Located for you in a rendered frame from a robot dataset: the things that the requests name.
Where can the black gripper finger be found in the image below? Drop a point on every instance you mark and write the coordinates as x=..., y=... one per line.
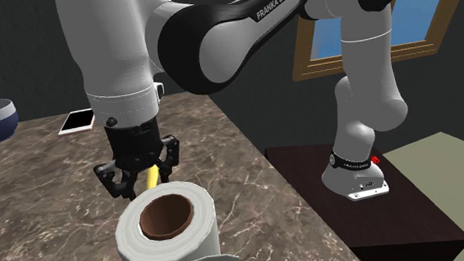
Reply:
x=171, y=151
x=115, y=180

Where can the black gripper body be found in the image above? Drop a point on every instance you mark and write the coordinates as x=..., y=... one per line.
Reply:
x=134, y=141

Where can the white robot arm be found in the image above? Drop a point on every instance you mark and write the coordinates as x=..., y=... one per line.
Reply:
x=112, y=52

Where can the yellow elongated object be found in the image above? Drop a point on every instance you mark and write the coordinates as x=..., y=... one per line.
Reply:
x=152, y=178

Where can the white phone with black screen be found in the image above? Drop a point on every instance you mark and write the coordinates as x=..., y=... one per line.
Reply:
x=78, y=121

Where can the white paper towel roll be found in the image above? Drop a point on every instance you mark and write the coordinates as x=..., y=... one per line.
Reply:
x=205, y=235

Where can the dark robot stand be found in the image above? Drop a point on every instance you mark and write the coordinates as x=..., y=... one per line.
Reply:
x=372, y=226

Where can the window with wooden frame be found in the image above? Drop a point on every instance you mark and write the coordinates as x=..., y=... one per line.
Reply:
x=413, y=13

